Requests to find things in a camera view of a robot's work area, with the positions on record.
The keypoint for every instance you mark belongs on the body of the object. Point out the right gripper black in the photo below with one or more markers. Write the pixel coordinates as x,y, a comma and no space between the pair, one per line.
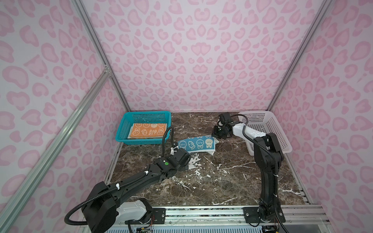
214,133

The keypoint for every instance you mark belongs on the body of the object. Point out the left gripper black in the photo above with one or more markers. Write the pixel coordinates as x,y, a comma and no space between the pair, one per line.
185,166

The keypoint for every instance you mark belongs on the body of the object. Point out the blue patterned towel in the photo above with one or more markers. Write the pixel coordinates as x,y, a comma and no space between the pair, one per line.
199,144

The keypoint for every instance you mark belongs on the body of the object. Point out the teal plastic basket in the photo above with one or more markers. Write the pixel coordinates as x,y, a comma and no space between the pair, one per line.
130,118

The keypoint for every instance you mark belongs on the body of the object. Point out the orange patterned towel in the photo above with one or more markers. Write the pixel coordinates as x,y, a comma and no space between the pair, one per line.
148,129

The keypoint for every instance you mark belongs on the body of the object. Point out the rabbit striped towel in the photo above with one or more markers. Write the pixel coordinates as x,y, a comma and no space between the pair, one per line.
144,137

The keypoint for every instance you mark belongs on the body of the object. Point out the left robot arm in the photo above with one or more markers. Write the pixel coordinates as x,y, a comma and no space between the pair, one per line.
108,204

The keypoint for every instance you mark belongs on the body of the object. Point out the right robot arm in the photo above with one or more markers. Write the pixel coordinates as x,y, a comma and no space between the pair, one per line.
268,156

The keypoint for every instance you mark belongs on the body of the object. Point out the white plastic basket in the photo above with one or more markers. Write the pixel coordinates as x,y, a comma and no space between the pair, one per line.
266,122

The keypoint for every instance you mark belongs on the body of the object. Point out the left diagonal aluminium strut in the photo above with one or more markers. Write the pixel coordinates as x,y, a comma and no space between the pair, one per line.
21,197

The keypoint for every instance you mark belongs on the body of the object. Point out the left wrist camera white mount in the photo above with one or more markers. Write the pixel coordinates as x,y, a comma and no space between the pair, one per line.
173,150

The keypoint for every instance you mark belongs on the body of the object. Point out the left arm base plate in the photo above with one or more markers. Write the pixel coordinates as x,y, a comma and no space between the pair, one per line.
156,216

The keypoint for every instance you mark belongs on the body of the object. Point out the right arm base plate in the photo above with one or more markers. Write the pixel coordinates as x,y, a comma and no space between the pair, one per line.
257,215

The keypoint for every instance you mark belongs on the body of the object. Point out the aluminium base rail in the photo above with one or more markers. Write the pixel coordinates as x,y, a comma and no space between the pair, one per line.
308,218

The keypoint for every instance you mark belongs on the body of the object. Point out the right corner aluminium post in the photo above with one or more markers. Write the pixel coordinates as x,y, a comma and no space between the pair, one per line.
320,16

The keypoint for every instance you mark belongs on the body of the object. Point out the corner aluminium post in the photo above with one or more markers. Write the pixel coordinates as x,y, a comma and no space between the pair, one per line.
87,23
320,16

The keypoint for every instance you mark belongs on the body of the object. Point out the left corner aluminium post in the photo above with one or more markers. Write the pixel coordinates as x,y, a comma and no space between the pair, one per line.
87,23

